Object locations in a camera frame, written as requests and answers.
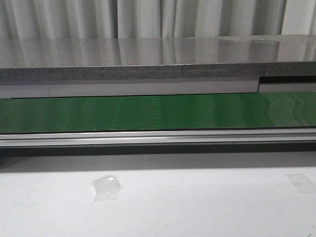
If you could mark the clear tape patch left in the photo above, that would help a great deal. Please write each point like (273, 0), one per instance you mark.
(106, 188)

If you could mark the clear tape patch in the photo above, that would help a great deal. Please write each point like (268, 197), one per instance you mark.
(302, 183)
(106, 188)

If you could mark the green conveyor belt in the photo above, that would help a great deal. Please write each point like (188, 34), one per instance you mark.
(157, 112)

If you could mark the grey stone counter slab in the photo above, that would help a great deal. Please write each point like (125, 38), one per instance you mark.
(77, 60)

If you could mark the clear tape patch right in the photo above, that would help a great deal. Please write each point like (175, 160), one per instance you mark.
(302, 183)

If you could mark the white pleated curtain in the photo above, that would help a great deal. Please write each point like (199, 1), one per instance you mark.
(121, 19)

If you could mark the grey conveyor back rail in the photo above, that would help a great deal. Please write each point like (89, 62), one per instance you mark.
(180, 86)

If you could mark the aluminium conveyor front rail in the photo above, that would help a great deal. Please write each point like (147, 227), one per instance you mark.
(158, 137)

